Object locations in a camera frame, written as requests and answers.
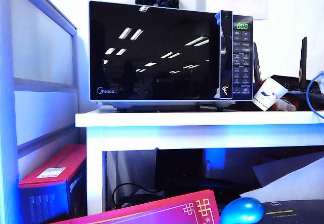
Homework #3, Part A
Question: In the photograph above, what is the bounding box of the black glass microwave door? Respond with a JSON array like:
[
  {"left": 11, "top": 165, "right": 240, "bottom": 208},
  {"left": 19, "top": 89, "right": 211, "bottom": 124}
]
[{"left": 88, "top": 0, "right": 233, "bottom": 101}]

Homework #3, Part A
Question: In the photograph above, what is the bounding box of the white table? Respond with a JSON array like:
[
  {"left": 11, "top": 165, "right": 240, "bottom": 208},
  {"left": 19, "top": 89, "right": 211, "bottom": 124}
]
[{"left": 75, "top": 109, "right": 324, "bottom": 216}]

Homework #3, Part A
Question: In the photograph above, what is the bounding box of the black computer case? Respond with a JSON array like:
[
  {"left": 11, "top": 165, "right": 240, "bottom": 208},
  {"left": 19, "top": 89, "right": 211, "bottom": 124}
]
[{"left": 154, "top": 148, "right": 205, "bottom": 191}]

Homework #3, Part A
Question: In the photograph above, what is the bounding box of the black power adapter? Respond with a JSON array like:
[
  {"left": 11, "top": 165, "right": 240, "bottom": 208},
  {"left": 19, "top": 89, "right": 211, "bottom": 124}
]
[{"left": 119, "top": 194, "right": 166, "bottom": 209}]

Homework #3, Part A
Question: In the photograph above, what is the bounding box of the white blue-print paper cup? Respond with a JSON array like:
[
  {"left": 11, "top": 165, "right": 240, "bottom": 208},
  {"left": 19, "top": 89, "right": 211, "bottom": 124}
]
[{"left": 252, "top": 77, "right": 289, "bottom": 112}]

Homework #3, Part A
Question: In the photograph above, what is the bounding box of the red and white packet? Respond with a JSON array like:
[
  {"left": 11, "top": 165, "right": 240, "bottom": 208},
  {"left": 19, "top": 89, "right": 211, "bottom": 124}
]
[{"left": 273, "top": 94, "right": 303, "bottom": 112}]

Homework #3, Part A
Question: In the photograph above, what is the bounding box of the red and black ASUS box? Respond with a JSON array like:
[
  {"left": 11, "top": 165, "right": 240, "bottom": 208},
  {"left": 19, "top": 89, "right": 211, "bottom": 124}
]
[{"left": 18, "top": 144, "right": 88, "bottom": 224}]

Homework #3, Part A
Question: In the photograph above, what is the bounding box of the glossy blue rounded object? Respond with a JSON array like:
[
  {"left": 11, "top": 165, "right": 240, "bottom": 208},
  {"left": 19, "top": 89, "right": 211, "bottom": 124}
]
[{"left": 219, "top": 198, "right": 265, "bottom": 224}]

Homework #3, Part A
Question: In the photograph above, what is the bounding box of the black router with antennas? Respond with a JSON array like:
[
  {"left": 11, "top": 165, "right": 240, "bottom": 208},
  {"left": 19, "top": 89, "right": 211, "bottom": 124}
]
[{"left": 253, "top": 36, "right": 324, "bottom": 101}]

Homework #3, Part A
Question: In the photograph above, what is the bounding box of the white foam sheet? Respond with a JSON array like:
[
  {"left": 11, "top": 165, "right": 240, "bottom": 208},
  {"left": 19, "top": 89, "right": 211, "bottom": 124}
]
[{"left": 239, "top": 151, "right": 324, "bottom": 202}]

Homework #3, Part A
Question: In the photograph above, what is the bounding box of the black floor cable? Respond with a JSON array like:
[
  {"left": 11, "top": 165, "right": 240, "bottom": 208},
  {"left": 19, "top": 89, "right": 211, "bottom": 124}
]
[{"left": 112, "top": 182, "right": 165, "bottom": 211}]

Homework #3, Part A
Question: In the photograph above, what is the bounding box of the blue cable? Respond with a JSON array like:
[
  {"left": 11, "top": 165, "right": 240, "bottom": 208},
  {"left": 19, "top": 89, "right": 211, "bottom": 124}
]
[{"left": 305, "top": 71, "right": 324, "bottom": 120}]

